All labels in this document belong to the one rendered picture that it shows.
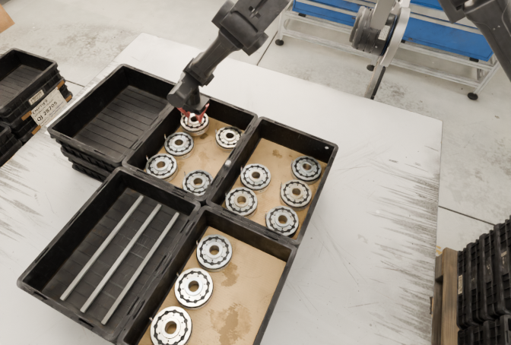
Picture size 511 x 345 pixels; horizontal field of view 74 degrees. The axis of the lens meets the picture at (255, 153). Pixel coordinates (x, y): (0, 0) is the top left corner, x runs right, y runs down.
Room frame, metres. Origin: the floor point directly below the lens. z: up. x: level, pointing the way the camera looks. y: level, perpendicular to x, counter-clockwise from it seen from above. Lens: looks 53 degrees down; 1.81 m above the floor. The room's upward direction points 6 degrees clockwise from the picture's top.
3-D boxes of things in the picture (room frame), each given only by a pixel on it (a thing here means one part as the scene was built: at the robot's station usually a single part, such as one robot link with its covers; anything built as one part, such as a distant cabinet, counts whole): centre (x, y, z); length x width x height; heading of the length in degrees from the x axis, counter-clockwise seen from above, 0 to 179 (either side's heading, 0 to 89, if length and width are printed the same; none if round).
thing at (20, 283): (0.33, 0.35, 0.92); 0.40 x 0.30 x 0.02; 160
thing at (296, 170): (0.68, -0.18, 0.86); 0.10 x 0.10 x 0.01
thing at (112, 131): (0.81, 0.49, 0.87); 0.40 x 0.30 x 0.11; 160
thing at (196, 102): (0.83, 0.24, 1.00); 0.10 x 0.07 x 0.07; 70
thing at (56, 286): (0.33, 0.35, 0.87); 0.40 x 0.30 x 0.11; 160
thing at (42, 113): (1.23, 1.15, 0.41); 0.31 x 0.02 x 0.16; 164
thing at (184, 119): (0.83, 0.23, 0.88); 0.10 x 0.10 x 0.01
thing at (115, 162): (0.81, 0.49, 0.92); 0.40 x 0.30 x 0.02; 160
